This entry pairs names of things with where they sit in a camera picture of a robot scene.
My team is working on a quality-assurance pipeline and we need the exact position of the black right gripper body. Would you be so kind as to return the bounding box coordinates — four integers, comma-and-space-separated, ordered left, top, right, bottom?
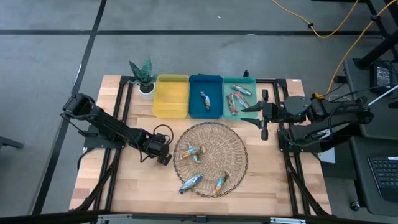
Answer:
261, 89, 284, 141

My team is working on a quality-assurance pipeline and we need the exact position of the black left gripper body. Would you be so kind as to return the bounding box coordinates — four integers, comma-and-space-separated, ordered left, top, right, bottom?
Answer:
141, 136, 174, 166

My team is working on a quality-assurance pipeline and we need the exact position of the red teal granola bar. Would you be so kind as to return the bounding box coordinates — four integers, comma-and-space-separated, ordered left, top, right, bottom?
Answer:
233, 91, 251, 110

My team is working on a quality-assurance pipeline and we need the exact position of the silver green granola bar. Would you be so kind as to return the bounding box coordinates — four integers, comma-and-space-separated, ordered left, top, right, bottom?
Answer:
229, 83, 252, 96

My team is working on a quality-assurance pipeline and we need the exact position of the red orange granola bar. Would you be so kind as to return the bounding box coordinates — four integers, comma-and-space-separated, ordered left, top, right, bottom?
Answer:
226, 93, 239, 116

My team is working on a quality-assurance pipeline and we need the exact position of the oatmeal raisin Chewy granola bar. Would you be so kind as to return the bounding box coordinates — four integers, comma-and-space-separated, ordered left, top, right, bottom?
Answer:
178, 173, 205, 195

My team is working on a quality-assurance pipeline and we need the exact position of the blue white granola bar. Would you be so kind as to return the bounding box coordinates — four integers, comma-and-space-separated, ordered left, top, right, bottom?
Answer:
199, 90, 212, 111

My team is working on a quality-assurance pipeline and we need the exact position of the orange blue granola bar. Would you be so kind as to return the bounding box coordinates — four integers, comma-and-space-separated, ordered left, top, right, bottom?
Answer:
212, 170, 230, 197

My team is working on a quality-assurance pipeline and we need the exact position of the teal plastic bin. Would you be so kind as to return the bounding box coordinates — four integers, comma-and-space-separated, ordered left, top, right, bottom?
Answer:
221, 76, 259, 121

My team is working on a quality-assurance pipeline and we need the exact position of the round woven straw mat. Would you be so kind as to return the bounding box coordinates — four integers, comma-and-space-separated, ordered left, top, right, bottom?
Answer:
173, 121, 249, 198

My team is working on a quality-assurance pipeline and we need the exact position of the yellow plastic bin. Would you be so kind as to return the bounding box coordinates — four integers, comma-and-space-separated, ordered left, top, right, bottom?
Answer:
152, 73, 190, 119

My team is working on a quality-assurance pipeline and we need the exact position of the white plant pot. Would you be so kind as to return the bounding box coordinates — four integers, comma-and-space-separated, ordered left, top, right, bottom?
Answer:
137, 82, 156, 100

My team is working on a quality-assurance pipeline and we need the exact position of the blue plastic bin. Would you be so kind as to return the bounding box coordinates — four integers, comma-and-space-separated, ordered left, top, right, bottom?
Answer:
188, 74, 224, 119

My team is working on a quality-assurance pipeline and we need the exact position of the white paper sheet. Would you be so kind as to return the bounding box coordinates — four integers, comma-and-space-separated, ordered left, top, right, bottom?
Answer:
318, 147, 336, 165

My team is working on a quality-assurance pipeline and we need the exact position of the green snake plant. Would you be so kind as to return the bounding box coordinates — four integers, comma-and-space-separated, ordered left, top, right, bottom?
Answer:
129, 57, 159, 86

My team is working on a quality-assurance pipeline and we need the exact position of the black laptop desk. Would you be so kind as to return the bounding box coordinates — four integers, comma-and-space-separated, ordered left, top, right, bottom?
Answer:
349, 138, 398, 217

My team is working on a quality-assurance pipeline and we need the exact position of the white rod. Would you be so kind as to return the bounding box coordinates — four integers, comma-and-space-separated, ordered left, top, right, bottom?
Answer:
368, 90, 398, 106

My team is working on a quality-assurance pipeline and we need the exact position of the black side desk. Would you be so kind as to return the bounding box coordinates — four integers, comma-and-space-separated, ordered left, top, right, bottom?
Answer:
343, 58, 398, 141

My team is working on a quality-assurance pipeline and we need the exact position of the black power adapter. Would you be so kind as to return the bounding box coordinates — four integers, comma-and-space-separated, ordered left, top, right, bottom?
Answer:
369, 63, 393, 93

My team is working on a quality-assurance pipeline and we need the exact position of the black stand leg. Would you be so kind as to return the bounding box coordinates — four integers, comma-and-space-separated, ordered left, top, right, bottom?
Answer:
354, 0, 398, 71

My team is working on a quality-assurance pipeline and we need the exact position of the black laptop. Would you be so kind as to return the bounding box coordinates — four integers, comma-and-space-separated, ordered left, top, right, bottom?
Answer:
368, 156, 398, 203

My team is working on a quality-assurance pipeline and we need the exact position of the black front beam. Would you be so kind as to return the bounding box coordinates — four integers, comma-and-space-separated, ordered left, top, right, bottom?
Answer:
0, 210, 398, 224

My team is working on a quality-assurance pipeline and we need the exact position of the black chair leg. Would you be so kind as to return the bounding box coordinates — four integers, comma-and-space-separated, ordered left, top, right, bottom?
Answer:
0, 136, 25, 151

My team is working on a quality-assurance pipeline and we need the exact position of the black aluminium table frame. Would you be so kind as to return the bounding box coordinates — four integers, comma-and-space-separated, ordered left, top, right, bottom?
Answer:
73, 74, 331, 217

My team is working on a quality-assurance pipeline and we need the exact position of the silver metal bracket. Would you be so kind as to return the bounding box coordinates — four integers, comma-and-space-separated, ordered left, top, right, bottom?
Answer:
269, 217, 307, 224
97, 213, 134, 224

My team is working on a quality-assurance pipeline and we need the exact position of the yellow cable on floor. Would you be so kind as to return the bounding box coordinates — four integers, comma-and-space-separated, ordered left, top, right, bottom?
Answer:
271, 0, 360, 39

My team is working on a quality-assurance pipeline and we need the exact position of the yellow hanging cable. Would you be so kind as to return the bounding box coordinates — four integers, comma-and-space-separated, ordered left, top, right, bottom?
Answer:
325, 0, 398, 96

